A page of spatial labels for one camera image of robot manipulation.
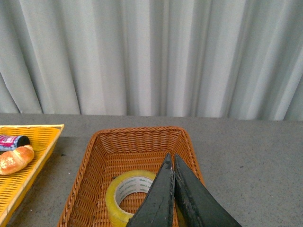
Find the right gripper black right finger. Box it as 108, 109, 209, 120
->
174, 154, 240, 227

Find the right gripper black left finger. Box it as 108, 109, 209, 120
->
126, 154, 175, 227

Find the yellow packing tape roll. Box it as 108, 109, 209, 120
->
105, 170, 156, 227

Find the brown wicker basket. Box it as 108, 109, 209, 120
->
58, 126, 203, 227

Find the yellow woven tray basket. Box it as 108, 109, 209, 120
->
0, 124, 64, 227

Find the grey pleated curtain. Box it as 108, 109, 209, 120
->
0, 0, 303, 121

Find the toy croissant bread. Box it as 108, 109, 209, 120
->
0, 145, 35, 175

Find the small dark printed can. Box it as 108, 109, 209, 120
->
0, 135, 30, 152

